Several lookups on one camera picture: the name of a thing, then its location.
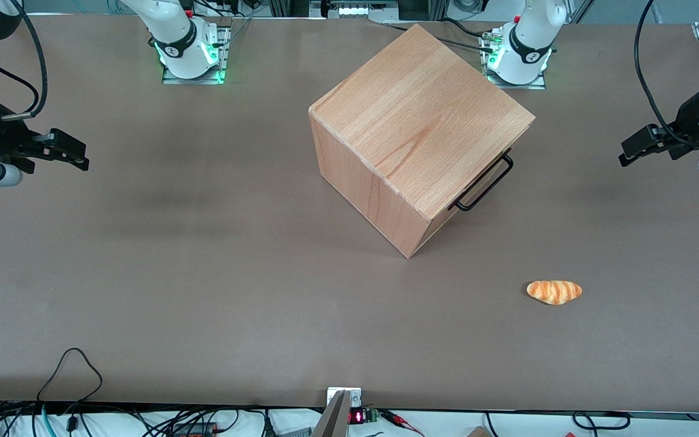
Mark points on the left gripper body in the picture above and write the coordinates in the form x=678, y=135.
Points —
x=687, y=124

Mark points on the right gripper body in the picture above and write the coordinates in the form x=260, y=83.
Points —
x=1, y=137

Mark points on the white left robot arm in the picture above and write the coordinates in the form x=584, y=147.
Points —
x=528, y=30

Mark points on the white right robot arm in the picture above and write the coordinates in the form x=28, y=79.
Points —
x=173, y=27

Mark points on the wooden drawer cabinet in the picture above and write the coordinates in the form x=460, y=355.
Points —
x=410, y=109

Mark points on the orange toy bread loaf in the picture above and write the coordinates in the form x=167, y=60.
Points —
x=554, y=292

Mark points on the brown cardboard piece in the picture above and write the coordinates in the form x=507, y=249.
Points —
x=478, y=432

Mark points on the red clip leads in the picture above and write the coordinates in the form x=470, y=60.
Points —
x=399, y=420

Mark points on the aluminium profile bar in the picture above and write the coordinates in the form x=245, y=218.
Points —
x=332, y=419

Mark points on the red digit display module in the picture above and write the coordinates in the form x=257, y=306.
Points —
x=358, y=417

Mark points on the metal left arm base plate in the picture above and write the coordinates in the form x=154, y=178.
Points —
x=534, y=85

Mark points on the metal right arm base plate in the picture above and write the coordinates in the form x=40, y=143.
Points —
x=223, y=54

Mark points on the white metal bracket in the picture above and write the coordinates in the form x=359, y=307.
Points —
x=356, y=396

